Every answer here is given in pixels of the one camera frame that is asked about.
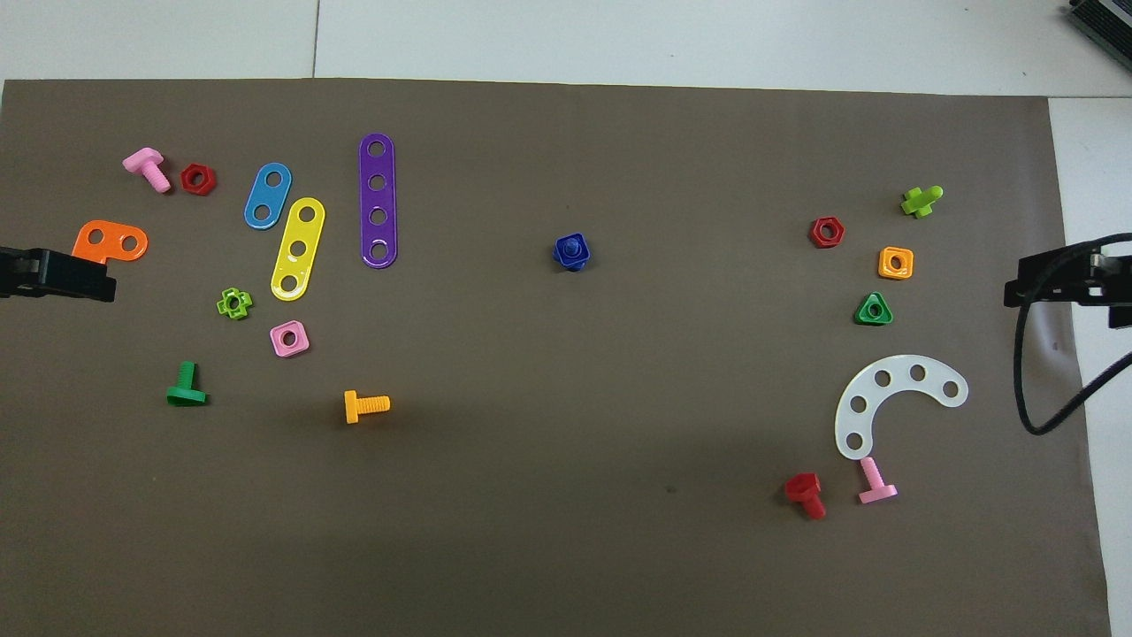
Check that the pink square toy nut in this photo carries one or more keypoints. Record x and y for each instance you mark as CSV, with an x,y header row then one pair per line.
x,y
278,329

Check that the green triangular toy nut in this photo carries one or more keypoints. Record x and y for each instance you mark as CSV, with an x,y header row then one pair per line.
x,y
862,318

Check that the blue square toy nut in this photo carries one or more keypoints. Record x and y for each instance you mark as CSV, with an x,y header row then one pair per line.
x,y
560,257

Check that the blue two-hole strip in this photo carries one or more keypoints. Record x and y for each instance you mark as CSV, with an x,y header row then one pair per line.
x,y
268,195

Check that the yellow three-hole strip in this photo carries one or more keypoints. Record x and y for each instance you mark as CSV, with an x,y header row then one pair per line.
x,y
302,232

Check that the white curved five-hole plate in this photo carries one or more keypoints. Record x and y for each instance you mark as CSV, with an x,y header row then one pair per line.
x,y
899,370

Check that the dark grey ribbed device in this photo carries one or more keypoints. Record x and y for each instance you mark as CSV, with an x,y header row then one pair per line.
x,y
1105,22

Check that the dark green toy bolt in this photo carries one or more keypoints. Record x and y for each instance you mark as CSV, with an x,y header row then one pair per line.
x,y
186,395

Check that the pink square-head toy bolt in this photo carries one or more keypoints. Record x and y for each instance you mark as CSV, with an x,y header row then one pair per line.
x,y
877,493

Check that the purple four-hole strip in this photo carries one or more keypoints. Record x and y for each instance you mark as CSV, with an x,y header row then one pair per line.
x,y
377,199

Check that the orange toy bolt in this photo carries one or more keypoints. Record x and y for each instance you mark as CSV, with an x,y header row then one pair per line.
x,y
351,407

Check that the red toy bolt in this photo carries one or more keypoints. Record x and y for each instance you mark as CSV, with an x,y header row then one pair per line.
x,y
803,487

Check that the orange square toy nut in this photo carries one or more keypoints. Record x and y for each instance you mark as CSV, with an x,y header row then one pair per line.
x,y
883,255

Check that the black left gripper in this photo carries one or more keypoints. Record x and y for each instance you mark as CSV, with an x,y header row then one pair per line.
x,y
16,272

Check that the pink round-head toy bolt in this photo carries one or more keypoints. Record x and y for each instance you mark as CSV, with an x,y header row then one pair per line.
x,y
143,161

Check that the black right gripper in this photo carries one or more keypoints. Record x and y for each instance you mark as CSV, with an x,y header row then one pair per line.
x,y
1119,283

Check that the lime green cross-head bolt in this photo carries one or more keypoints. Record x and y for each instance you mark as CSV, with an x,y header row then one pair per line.
x,y
918,203

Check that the brown table mat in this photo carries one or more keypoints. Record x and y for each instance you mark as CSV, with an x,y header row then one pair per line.
x,y
619,442

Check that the lime green cross nut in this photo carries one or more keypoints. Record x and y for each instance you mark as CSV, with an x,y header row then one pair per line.
x,y
223,306

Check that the orange angled three-hole plate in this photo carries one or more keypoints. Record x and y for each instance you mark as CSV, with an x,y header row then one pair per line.
x,y
110,239

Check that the red hexagonal toy nut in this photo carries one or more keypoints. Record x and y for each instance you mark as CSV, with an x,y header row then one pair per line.
x,y
818,223
188,172

